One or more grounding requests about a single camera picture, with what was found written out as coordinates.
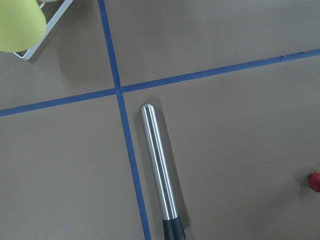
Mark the steel muddler black tip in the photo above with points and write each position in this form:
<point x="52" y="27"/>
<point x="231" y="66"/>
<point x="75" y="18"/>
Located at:
<point x="171" y="221"/>

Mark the red strawberry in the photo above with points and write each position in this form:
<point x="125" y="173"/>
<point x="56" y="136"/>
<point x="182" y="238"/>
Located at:
<point x="314" y="181"/>

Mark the yellow plastic cup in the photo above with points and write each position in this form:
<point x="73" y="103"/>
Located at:
<point x="22" y="25"/>

